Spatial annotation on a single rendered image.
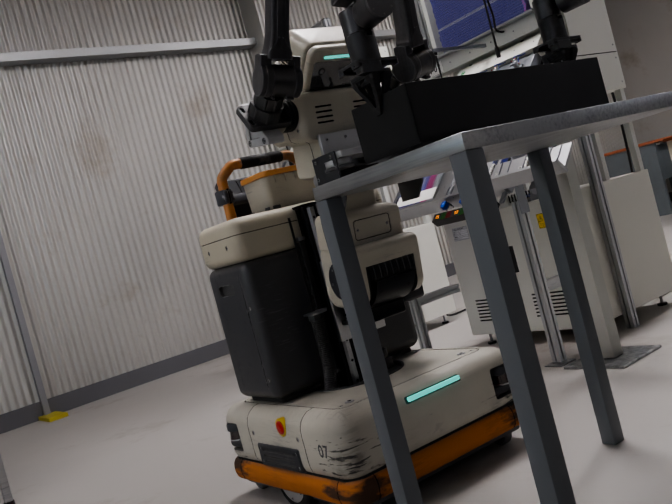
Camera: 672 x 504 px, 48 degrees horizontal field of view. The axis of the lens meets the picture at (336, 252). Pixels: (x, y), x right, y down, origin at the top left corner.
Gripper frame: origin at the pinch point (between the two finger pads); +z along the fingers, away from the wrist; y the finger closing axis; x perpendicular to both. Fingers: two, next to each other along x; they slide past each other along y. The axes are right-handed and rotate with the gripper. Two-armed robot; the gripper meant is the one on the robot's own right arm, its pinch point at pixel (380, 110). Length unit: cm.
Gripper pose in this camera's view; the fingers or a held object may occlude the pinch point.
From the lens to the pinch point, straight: 145.8
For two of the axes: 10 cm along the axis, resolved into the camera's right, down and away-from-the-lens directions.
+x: -5.4, 1.5, 8.3
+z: 2.6, 9.6, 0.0
